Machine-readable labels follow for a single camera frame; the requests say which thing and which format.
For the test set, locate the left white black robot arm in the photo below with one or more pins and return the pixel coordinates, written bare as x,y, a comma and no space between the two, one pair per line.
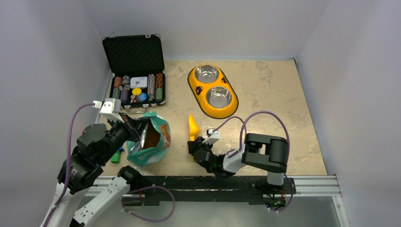
84,164

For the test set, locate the yellow double pet bowl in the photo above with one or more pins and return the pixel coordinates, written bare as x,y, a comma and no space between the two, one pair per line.
212,91

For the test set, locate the green blue toy blocks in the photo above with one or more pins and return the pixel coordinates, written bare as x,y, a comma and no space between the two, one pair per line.
115,159

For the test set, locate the yellow plastic scoop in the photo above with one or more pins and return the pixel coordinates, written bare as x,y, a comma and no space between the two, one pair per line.
193,128

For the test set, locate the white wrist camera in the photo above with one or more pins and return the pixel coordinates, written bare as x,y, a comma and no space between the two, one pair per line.
110,109
213,136

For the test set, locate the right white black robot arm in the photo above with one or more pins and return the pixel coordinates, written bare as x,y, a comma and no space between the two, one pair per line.
265,152

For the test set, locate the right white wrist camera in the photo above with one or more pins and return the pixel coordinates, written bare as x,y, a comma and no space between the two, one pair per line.
213,136

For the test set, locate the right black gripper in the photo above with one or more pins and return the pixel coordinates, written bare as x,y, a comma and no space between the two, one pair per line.
198,145

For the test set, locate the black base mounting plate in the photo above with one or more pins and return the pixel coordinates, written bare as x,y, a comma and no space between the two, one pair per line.
254,190

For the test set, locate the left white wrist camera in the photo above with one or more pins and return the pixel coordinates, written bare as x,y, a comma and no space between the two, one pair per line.
110,109

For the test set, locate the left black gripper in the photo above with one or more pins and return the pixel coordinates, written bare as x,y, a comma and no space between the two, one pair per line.
134,127

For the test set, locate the green dog food bag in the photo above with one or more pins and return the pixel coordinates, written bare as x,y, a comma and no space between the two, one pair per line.
153,144

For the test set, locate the black poker chip case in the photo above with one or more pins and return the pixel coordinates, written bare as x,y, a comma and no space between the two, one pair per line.
137,65

